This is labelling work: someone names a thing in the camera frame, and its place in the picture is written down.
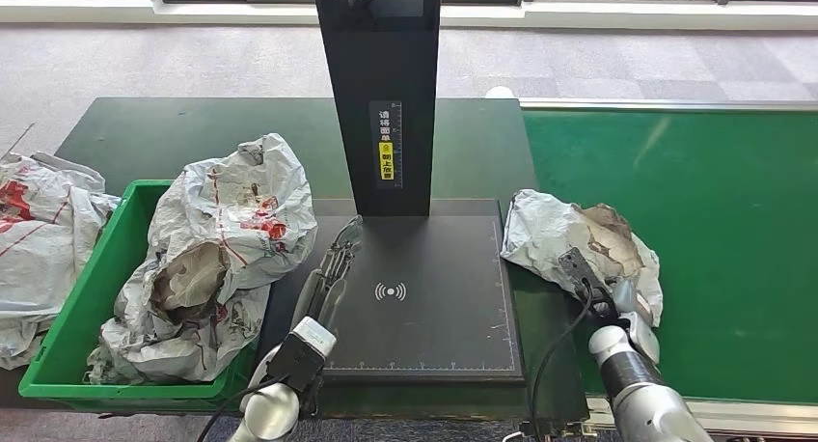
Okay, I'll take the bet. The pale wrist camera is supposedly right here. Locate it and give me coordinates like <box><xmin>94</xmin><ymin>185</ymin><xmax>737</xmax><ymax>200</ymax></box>
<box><xmin>266</xmin><ymin>316</ymin><xmax>338</xmax><ymax>395</ymax></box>
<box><xmin>558</xmin><ymin>247</ymin><xmax>618</xmax><ymax>320</ymax></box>

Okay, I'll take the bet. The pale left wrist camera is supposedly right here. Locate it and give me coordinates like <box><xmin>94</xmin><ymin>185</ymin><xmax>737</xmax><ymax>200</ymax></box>
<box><xmin>266</xmin><ymin>316</ymin><xmax>338</xmax><ymax>395</ymax></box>

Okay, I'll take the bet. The green conveyor belt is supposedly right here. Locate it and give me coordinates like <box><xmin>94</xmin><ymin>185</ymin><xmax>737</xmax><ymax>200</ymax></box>
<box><xmin>522</xmin><ymin>109</ymin><xmax>818</xmax><ymax>405</ymax></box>

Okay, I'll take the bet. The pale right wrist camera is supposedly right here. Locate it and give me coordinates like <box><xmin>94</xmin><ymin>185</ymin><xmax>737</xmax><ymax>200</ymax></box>
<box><xmin>558</xmin><ymin>247</ymin><xmax>618</xmax><ymax>320</ymax></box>

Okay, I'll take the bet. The thin dark rod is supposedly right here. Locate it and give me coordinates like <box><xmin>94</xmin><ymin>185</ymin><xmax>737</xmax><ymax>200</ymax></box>
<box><xmin>3</xmin><ymin>123</ymin><xmax>37</xmax><ymax>157</ymax></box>

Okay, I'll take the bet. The black yellow label sticker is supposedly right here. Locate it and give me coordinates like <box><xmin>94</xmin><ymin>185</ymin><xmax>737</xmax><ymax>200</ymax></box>
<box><xmin>368</xmin><ymin>100</ymin><xmax>404</xmax><ymax>190</ymax></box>

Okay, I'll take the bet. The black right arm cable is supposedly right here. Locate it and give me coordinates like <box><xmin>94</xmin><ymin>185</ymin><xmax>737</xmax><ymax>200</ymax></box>
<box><xmin>530</xmin><ymin>285</ymin><xmax>595</xmax><ymax>442</ymax></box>

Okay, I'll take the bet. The green plastic crate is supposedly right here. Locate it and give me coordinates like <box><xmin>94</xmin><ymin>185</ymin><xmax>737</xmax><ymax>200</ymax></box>
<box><xmin>18</xmin><ymin>180</ymin><xmax>259</xmax><ymax>415</ymax></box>

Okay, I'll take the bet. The white parcel bag brown patch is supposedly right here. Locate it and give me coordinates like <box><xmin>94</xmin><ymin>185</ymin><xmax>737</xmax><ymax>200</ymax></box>
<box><xmin>113</xmin><ymin>133</ymin><xmax>319</xmax><ymax>330</ymax></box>

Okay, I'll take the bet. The dark green table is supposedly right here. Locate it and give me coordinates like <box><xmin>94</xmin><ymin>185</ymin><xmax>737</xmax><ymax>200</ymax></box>
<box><xmin>0</xmin><ymin>97</ymin><xmax>590</xmax><ymax>423</ymax></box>

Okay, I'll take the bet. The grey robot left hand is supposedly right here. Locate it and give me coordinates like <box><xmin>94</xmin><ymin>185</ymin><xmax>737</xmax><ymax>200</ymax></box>
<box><xmin>290</xmin><ymin>215</ymin><xmax>365</xmax><ymax>335</ymax></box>

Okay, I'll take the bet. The black inbound scanner machine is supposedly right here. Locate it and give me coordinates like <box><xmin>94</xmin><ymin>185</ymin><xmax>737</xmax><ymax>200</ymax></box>
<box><xmin>255</xmin><ymin>0</ymin><xmax>527</xmax><ymax>387</ymax></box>

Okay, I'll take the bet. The pale grey parcel bag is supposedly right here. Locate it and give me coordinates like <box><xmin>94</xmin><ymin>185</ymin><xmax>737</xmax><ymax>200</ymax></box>
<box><xmin>500</xmin><ymin>189</ymin><xmax>664</xmax><ymax>328</ymax></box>

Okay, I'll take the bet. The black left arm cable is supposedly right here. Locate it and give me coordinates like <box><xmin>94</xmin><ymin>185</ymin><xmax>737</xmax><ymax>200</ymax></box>
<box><xmin>196</xmin><ymin>374</ymin><xmax>290</xmax><ymax>442</ymax></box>

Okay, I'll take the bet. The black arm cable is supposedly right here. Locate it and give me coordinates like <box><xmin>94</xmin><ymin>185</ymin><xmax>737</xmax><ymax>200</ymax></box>
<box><xmin>530</xmin><ymin>285</ymin><xmax>595</xmax><ymax>442</ymax></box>
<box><xmin>196</xmin><ymin>374</ymin><xmax>290</xmax><ymax>442</ymax></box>

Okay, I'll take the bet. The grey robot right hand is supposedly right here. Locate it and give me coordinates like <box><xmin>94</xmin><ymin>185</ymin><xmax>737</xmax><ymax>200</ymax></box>
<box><xmin>610</xmin><ymin>277</ymin><xmax>654</xmax><ymax>326</ymax></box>

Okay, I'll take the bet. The white red-printed bag pile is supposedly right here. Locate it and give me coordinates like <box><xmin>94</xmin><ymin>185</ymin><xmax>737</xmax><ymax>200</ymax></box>
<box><xmin>0</xmin><ymin>151</ymin><xmax>122</xmax><ymax>372</ymax></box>

